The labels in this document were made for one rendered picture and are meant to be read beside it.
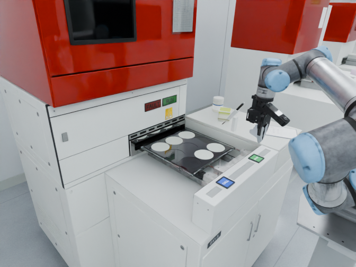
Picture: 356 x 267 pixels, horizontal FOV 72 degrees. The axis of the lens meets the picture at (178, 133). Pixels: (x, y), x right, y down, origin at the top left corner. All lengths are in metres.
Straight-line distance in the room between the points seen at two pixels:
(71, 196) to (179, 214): 0.53
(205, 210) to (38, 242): 1.55
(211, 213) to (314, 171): 0.42
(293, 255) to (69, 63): 1.91
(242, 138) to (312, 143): 0.79
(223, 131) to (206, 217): 0.63
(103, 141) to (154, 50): 0.50
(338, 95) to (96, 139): 0.96
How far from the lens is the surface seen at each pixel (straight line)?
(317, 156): 0.62
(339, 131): 0.64
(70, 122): 1.12
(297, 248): 2.23
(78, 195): 1.31
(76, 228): 1.42
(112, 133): 1.25
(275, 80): 0.93
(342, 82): 0.81
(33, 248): 2.22
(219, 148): 1.37
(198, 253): 1.00
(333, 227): 1.21
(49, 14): 0.99
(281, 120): 1.07
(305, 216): 1.20
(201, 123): 1.53
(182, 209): 1.08
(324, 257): 1.41
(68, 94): 1.03
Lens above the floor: 1.55
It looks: 26 degrees down
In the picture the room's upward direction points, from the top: 2 degrees clockwise
